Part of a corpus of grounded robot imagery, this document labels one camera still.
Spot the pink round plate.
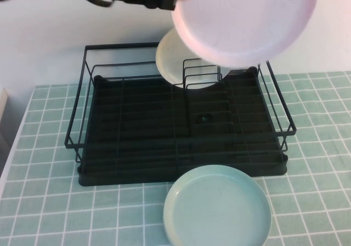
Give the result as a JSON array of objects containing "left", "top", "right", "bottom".
[{"left": 170, "top": 0, "right": 319, "bottom": 67}]

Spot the cream round plate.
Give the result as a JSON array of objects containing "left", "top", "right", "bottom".
[{"left": 155, "top": 26, "right": 231, "bottom": 91}]

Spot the green round plate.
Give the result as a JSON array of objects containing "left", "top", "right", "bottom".
[{"left": 163, "top": 167, "right": 273, "bottom": 246}]

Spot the black plastic drip tray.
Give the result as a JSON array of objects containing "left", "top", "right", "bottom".
[{"left": 77, "top": 67, "right": 288, "bottom": 186}]

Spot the green checked tablecloth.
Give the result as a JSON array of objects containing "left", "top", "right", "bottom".
[{"left": 0, "top": 71, "right": 351, "bottom": 246}]

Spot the black wire dish rack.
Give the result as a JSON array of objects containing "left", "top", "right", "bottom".
[{"left": 64, "top": 42, "right": 297, "bottom": 163}]

